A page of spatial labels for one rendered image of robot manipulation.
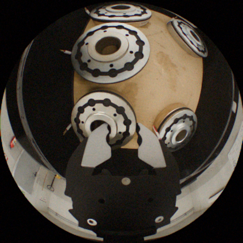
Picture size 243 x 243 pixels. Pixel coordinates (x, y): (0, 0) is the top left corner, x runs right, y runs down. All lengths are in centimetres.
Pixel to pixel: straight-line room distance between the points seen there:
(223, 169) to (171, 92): 336
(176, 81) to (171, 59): 4
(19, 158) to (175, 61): 317
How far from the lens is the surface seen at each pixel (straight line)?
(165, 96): 15
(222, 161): 336
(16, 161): 305
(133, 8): 17
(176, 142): 17
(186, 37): 19
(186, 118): 16
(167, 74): 15
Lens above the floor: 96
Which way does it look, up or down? 60 degrees down
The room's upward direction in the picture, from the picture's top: 180 degrees clockwise
